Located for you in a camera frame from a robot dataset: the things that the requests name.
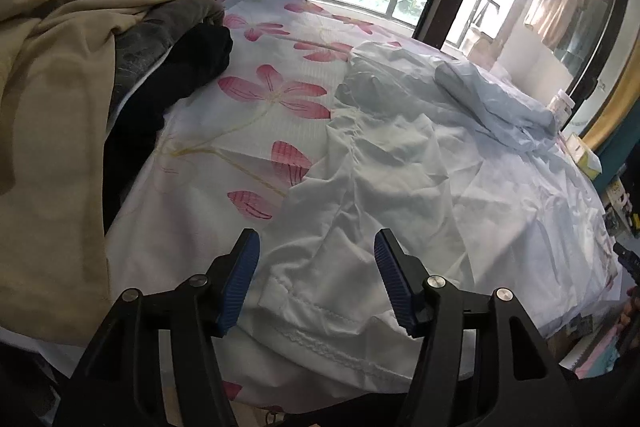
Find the teal curtain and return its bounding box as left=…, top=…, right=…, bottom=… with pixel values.
left=582, top=77, right=640, bottom=188

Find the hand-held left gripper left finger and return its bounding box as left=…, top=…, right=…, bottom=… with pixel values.
left=52, top=228, right=261, bottom=427

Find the white hooded jacket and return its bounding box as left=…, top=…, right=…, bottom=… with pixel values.
left=255, top=39, right=623, bottom=400

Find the clear plastic jar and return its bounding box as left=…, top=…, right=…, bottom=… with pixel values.
left=547, top=91, right=576, bottom=128

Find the pink floral bed sheet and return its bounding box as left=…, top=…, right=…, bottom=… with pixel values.
left=0, top=0, right=626, bottom=418

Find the pale green box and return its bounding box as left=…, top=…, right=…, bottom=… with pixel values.
left=565, top=134, right=603, bottom=180

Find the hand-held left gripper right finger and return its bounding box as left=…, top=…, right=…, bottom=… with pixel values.
left=374, top=228, right=583, bottom=427

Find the pastel foam floor mat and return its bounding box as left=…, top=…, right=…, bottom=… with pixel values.
left=557, top=302, right=631, bottom=380

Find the dark grey cloth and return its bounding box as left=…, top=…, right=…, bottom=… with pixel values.
left=112, top=0, right=226, bottom=118

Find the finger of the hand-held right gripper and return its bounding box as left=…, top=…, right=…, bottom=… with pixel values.
left=609, top=238, right=640, bottom=280

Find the black cloth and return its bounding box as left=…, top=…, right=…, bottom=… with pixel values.
left=102, top=24, right=235, bottom=228

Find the beige cloth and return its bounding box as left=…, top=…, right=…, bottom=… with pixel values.
left=0, top=0, right=226, bottom=348

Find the beige hanging garment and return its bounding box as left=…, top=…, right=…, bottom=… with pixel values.
left=522, top=0, right=593, bottom=52

